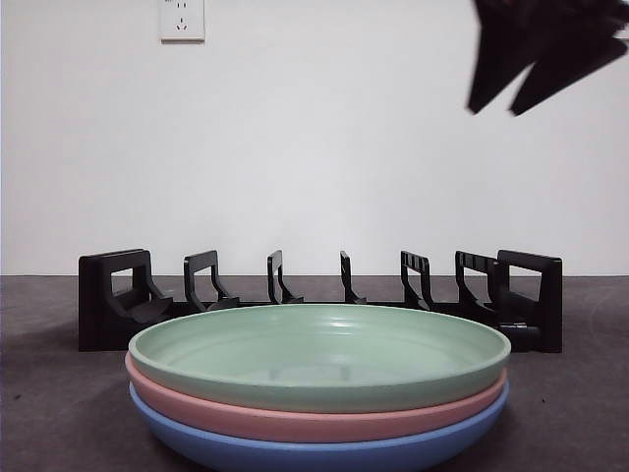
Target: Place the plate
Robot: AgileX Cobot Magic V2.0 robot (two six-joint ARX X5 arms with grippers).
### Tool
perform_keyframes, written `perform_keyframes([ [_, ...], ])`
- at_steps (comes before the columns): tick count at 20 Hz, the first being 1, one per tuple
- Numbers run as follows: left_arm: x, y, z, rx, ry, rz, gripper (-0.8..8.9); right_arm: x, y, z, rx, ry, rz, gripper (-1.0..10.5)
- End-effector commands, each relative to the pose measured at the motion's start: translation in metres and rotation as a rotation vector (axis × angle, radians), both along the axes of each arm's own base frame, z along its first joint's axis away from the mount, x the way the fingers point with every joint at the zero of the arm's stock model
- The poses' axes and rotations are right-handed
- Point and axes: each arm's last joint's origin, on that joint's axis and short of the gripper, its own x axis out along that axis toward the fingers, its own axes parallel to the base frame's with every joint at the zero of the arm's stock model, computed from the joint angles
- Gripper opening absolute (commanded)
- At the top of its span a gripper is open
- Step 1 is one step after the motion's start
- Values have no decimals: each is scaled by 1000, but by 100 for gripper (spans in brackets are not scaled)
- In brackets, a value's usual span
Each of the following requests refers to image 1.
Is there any pale green round plate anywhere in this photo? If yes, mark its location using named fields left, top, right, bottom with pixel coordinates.
left=127, top=303, right=512, bottom=413

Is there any pink round plate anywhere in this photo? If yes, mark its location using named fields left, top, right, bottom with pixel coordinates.
left=124, top=351, right=508, bottom=443

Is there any blue round plate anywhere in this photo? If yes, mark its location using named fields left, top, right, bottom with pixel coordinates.
left=128, top=381, right=511, bottom=472

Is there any black plastic plate rack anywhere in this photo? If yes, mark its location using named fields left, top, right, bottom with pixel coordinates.
left=78, top=248, right=564, bottom=355

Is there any white wall socket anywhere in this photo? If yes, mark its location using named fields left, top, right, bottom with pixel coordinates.
left=160, top=0, right=205, bottom=43

